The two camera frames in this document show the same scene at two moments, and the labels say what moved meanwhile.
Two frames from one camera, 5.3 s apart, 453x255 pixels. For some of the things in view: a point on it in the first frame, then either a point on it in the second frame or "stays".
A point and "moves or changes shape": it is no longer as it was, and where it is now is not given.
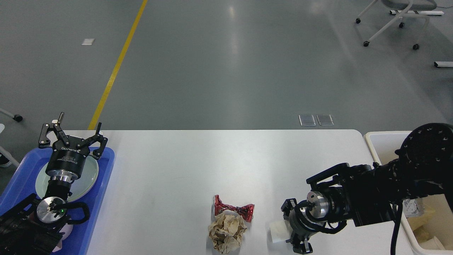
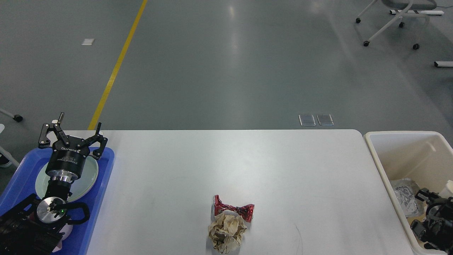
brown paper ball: x=226 y=231 stays
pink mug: x=67 y=229 stays
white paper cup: x=281 y=231 moves or changes shape
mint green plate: x=82 y=185 stays
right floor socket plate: x=325 y=119 stays
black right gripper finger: x=301 y=245 -> x=420 y=229
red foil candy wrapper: x=246 y=211 stays
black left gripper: x=68 y=157 stays
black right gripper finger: x=288 y=205 -> x=424 y=194
